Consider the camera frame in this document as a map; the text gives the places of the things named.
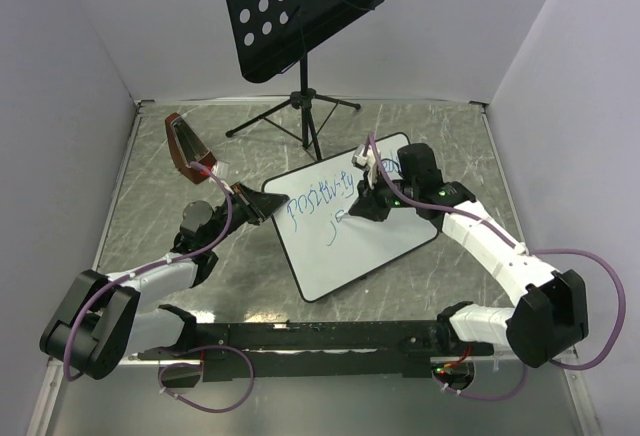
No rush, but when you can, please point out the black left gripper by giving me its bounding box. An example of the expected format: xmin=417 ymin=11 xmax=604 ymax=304
xmin=205 ymin=181 xmax=289 ymax=249

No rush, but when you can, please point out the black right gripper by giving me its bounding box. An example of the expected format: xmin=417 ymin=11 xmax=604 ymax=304
xmin=348 ymin=168 xmax=418 ymax=222

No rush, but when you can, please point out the white rectangular whiteboard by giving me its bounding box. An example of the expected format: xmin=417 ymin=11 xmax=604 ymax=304
xmin=262 ymin=148 xmax=437 ymax=302

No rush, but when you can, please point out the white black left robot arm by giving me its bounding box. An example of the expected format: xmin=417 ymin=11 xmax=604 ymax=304
xmin=39 ymin=183 xmax=289 ymax=380

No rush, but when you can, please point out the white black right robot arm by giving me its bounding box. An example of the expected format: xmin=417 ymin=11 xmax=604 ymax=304
xmin=349 ymin=143 xmax=589 ymax=368

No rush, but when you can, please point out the brown wooden metronome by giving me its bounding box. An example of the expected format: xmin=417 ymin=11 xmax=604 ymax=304
xmin=164 ymin=113 xmax=217 ymax=185

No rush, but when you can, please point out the black perforated music stand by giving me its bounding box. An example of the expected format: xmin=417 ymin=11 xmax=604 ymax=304
xmin=226 ymin=0 xmax=384 ymax=158

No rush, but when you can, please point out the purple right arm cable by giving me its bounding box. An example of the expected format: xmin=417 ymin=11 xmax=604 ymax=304
xmin=364 ymin=133 xmax=627 ymax=402

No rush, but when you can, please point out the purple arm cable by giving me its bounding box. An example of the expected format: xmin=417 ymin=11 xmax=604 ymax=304
xmin=364 ymin=133 xmax=627 ymax=402
xmin=63 ymin=160 xmax=256 ymax=413

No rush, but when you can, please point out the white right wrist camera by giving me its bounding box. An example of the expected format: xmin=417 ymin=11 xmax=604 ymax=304
xmin=351 ymin=143 xmax=381 ymax=190

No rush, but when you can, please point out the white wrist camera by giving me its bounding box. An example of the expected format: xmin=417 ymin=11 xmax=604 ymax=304
xmin=202 ymin=161 xmax=229 ymax=179
xmin=351 ymin=143 xmax=381 ymax=190

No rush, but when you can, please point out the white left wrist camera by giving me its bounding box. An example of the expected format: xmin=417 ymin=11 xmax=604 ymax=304
xmin=202 ymin=161 xmax=229 ymax=179

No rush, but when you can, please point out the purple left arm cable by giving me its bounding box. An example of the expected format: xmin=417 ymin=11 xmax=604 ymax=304
xmin=63 ymin=160 xmax=256 ymax=413

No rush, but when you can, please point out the aluminium frame rail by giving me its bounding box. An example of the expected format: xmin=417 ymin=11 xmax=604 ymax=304
xmin=26 ymin=101 xmax=145 ymax=435

